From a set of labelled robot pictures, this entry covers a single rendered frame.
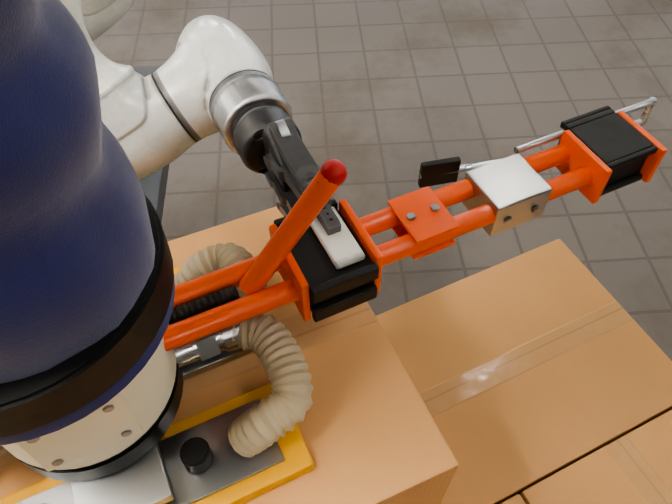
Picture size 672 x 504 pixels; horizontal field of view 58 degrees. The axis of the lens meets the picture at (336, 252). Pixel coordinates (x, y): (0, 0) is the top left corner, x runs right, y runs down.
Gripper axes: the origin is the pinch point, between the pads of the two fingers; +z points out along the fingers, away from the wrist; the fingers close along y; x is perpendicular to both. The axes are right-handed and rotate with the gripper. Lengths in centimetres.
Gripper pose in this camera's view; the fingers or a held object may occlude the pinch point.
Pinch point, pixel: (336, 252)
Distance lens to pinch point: 60.9
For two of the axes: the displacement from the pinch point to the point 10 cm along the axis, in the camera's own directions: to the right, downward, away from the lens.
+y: 0.0, 6.1, 7.9
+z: 4.3, 7.1, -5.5
